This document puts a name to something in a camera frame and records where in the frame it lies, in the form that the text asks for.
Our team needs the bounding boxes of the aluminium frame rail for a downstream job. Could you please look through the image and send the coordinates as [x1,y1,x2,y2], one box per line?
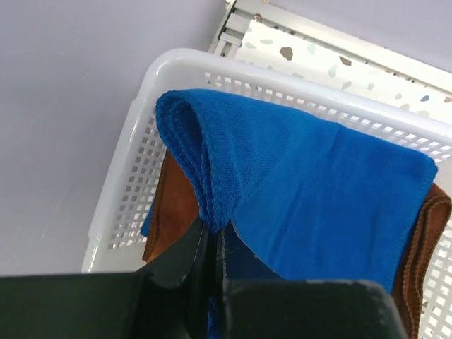
[208,1,451,103]

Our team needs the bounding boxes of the blue towel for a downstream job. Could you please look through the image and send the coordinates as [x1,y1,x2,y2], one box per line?
[140,206,153,237]
[155,88,439,339]

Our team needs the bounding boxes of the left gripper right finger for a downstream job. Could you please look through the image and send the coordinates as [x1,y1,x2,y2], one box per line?
[217,225,408,338]

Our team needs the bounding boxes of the brown towel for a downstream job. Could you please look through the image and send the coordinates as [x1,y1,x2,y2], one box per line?
[142,152,451,338]

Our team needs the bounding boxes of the folded blue towel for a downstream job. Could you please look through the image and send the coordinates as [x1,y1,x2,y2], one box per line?
[140,206,153,237]

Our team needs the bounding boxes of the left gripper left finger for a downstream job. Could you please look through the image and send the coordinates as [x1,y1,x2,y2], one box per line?
[1,220,209,338]

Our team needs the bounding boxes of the white plastic laundry basket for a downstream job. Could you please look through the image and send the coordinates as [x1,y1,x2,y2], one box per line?
[81,47,452,339]

